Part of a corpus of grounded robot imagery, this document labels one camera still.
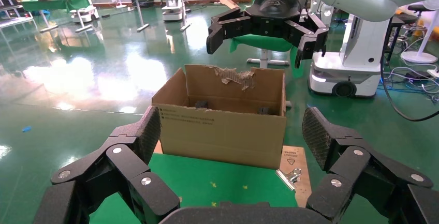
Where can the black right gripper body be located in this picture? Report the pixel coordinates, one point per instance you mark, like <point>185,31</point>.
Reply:
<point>277,6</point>

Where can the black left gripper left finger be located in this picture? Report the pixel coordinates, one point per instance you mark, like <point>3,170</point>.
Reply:
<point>120,160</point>

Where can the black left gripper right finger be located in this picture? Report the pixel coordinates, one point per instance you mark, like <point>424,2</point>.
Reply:
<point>350,167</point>

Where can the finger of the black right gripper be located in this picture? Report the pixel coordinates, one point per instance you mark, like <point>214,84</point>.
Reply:
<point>226,27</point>
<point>310,37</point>

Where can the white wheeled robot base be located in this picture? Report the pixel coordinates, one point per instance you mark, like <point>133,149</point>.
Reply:
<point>356,61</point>

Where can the large open cardboard carton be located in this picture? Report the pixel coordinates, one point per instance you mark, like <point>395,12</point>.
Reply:
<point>223,140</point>

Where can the tan wooden plank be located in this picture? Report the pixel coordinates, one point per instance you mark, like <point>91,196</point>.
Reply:
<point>229,3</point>

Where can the white robot with black arms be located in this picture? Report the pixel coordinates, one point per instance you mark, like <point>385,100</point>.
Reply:
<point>325,10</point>

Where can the small white mobile robot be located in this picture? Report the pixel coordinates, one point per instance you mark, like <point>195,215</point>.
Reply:
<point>84,13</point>
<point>171,11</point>

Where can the metal binder clip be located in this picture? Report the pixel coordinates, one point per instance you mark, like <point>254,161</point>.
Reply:
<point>289,178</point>

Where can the green tablecloth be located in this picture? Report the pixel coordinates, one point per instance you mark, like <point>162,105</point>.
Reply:
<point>192,178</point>

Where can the black stool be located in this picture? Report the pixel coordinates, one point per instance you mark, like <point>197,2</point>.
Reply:
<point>406,18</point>
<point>418,7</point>

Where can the small blue floor scrap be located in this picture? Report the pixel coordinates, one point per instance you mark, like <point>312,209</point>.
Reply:
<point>26,129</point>

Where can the white power strip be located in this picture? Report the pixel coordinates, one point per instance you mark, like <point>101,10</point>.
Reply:
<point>434,72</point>

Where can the metal shelf rack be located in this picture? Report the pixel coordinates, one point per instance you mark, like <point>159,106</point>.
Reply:
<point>13,22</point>

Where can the white table pedestal leg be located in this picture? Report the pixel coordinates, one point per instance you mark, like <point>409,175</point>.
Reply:
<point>264,58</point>

